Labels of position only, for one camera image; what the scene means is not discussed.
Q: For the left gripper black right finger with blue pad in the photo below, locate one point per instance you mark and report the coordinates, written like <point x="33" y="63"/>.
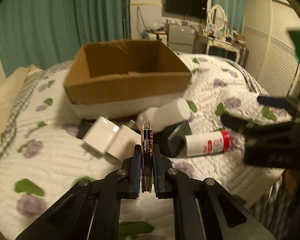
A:
<point x="203" y="209"/>

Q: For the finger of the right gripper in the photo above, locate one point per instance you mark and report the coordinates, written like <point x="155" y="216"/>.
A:
<point x="283" y="103"/>
<point x="246" y="127"/>

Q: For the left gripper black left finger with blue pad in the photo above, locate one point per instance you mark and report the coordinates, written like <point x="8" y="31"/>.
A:
<point x="90" y="209"/>

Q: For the white bottle red cap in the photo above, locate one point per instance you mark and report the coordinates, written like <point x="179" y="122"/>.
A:
<point x="207" y="143"/>

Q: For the white square box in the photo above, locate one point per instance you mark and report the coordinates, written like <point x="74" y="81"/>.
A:
<point x="100" y="136"/>
<point x="122" y="146"/>

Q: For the black rectangular box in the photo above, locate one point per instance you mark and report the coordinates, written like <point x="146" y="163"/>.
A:
<point x="171" y="140"/>

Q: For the white cylindrical bottle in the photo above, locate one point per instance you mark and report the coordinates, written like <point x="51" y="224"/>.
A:
<point x="166" y="115"/>

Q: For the pink patterned case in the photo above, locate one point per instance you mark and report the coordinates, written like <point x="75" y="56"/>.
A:
<point x="147" y="154"/>

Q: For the white dressing table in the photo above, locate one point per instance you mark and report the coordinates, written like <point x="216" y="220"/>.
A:
<point x="211" y="46"/>

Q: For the floral quilted bedspread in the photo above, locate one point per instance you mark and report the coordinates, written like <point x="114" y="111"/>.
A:
<point x="41" y="156"/>

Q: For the black small device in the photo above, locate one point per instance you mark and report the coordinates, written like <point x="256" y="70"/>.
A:
<point x="84" y="127"/>

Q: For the oval white vanity mirror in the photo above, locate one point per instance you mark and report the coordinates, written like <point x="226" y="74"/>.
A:
<point x="217" y="19"/>

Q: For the silver mini fridge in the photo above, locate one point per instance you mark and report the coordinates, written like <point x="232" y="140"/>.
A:
<point x="180" y="38"/>

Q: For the white suitcase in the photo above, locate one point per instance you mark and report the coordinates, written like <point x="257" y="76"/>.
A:
<point x="155" y="36"/>

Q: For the brown cardboard box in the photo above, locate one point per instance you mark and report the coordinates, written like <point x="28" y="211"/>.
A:
<point x="121" y="78"/>

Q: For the cream pillow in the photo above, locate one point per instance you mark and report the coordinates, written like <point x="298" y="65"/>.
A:
<point x="10" y="90"/>

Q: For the green curtain left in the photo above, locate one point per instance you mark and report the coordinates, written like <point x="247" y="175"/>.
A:
<point x="47" y="32"/>

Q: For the black wall television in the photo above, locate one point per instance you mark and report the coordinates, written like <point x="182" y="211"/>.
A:
<point x="191" y="8"/>

